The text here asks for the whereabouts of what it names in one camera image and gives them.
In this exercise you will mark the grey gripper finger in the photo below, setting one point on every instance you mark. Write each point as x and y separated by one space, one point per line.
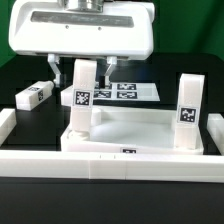
54 61
111 62

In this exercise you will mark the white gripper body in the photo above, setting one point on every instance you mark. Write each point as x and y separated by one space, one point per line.
123 29

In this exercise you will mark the white desk top tray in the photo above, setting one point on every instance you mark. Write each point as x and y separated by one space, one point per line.
130 130

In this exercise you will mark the printed marker sheet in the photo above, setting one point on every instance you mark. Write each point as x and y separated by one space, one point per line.
128 92

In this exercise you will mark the white U-shaped fence frame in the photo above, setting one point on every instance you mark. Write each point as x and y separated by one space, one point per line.
45 163

